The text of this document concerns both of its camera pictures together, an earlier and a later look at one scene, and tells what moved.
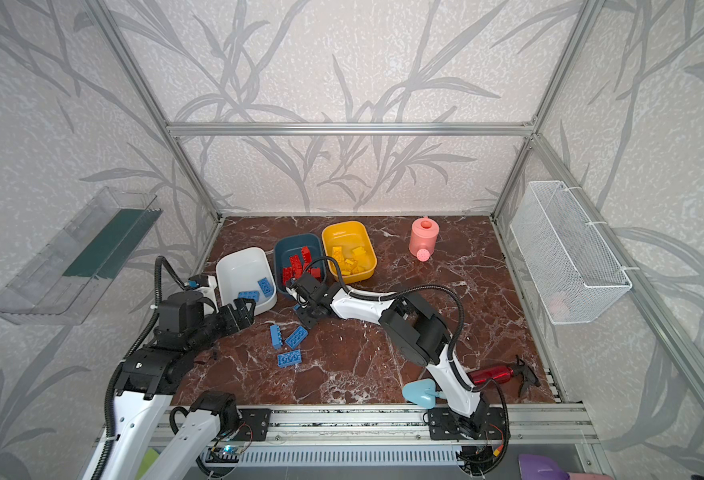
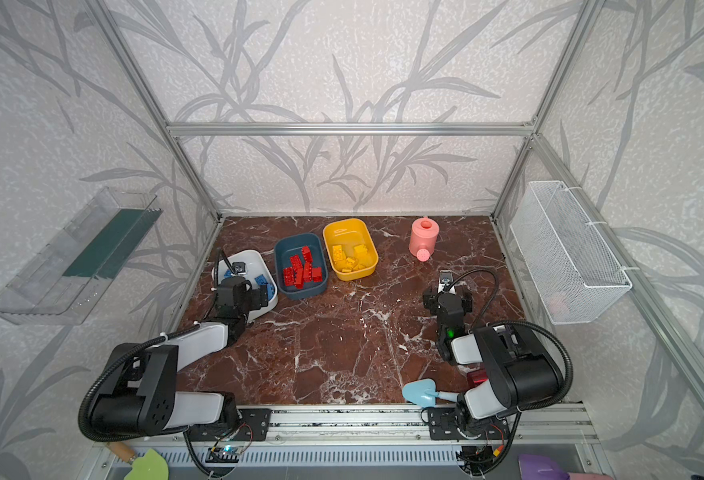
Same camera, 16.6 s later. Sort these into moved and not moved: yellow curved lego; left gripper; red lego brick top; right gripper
Moved: right gripper; left gripper
Not moved: red lego brick top; yellow curved lego
